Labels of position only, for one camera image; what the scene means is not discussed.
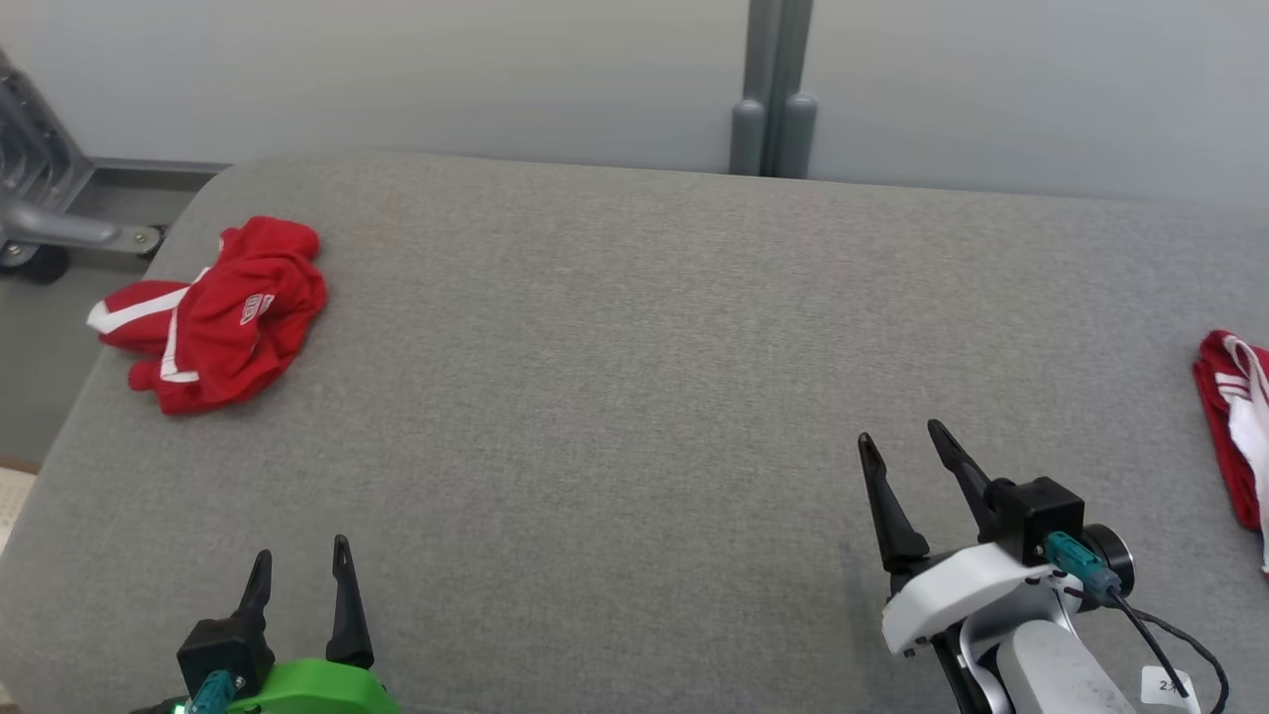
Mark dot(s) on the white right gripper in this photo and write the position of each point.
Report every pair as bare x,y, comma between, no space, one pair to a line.
952,595

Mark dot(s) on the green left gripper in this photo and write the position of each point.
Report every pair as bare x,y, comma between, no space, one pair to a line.
307,689

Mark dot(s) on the red shorts white stripes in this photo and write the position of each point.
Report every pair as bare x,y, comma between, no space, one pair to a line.
233,317

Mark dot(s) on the red white basketball jersey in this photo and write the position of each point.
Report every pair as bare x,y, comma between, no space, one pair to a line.
1234,436

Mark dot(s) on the grey fabric sofa seat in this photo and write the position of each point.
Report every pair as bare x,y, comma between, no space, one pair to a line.
615,397

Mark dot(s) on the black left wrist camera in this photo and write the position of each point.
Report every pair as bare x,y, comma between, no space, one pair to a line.
223,645

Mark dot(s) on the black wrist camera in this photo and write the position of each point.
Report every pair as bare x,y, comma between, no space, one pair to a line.
223,645
1041,516

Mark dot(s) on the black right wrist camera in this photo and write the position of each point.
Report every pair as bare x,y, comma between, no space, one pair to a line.
1041,516

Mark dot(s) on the teal left camera connector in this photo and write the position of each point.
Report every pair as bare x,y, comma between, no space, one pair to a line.
210,691

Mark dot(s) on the teal camera connector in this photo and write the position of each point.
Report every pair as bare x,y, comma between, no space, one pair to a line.
1076,560
210,691

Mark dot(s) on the teal right camera connector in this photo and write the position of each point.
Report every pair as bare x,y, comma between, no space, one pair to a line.
1076,560

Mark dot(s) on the grey partition post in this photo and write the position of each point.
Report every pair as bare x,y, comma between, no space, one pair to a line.
773,89

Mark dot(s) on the grey metal cart frame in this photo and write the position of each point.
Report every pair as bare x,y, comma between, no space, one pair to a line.
40,198

